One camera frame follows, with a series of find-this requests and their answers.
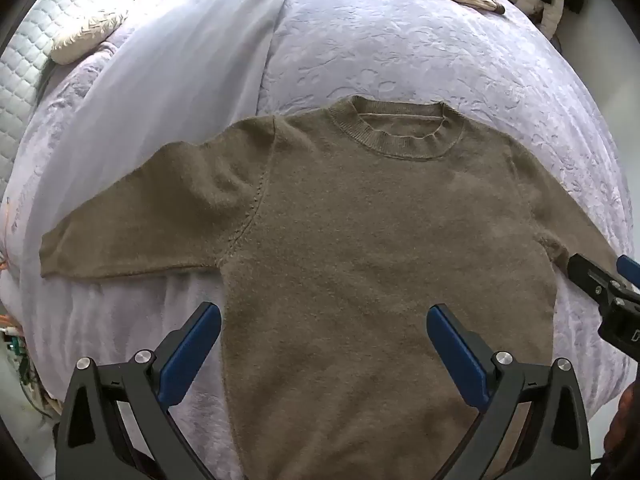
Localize pale lilac smooth sheet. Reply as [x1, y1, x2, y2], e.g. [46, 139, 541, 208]
[20, 0, 292, 273]

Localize brown knit sweater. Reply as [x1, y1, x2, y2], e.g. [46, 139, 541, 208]
[39, 96, 621, 480]

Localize lavender quilted bedspread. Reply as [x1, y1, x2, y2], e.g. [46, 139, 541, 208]
[0, 0, 635, 480]

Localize beige jacket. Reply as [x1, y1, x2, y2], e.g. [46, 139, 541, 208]
[495, 0, 567, 41]

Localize cream pillow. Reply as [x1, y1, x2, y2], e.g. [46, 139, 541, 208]
[50, 9, 129, 66]

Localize tangle of cables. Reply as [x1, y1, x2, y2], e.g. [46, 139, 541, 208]
[0, 310, 57, 420]

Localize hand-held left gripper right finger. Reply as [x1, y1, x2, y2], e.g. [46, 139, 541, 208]
[425, 303, 593, 480]

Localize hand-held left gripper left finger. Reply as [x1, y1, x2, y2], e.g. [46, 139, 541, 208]
[55, 302, 223, 480]

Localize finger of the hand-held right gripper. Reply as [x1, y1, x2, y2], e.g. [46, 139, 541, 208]
[567, 253, 623, 311]
[616, 255, 640, 293]

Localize white quilted headboard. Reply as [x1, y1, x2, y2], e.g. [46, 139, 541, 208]
[0, 0, 146, 176]

